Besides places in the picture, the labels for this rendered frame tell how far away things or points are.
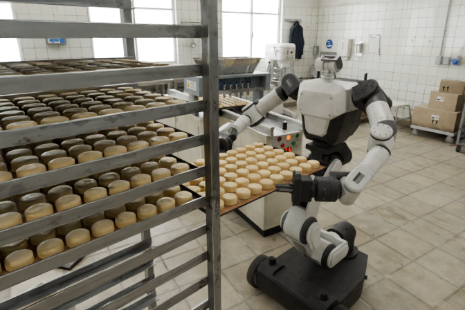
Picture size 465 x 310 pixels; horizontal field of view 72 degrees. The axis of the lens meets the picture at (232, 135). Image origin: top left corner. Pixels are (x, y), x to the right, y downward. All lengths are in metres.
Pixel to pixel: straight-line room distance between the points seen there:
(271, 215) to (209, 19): 1.94
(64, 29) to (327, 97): 1.16
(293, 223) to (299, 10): 6.06
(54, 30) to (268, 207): 2.05
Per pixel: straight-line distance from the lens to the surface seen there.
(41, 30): 0.66
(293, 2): 7.25
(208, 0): 0.79
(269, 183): 1.13
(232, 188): 1.10
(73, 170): 0.71
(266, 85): 3.00
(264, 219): 2.50
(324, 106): 1.55
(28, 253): 0.82
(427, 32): 6.23
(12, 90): 0.66
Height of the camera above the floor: 1.49
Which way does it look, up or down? 17 degrees down
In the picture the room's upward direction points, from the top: straight up
